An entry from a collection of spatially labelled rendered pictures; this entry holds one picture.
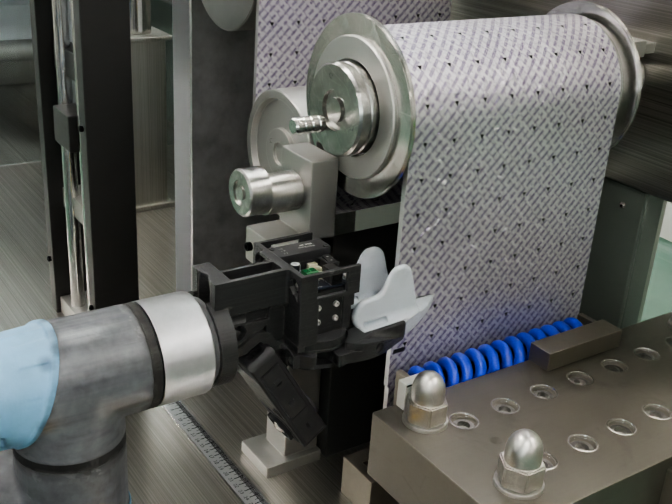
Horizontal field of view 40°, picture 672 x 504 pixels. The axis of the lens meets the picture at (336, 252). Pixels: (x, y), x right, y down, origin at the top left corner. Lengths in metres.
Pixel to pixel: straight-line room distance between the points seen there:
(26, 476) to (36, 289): 0.60
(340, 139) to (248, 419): 0.35
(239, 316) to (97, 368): 0.11
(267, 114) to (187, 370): 0.33
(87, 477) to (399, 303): 0.27
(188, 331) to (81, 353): 0.07
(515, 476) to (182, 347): 0.25
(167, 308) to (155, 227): 0.78
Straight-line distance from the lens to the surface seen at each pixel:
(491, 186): 0.78
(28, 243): 1.37
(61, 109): 1.02
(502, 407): 0.78
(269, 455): 0.88
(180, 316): 0.63
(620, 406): 0.80
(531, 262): 0.85
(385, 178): 0.72
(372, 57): 0.71
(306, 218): 0.77
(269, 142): 0.87
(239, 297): 0.64
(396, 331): 0.72
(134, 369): 0.61
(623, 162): 0.98
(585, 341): 0.85
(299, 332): 0.66
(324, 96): 0.74
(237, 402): 0.98
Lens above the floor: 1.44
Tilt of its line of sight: 24 degrees down
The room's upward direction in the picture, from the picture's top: 4 degrees clockwise
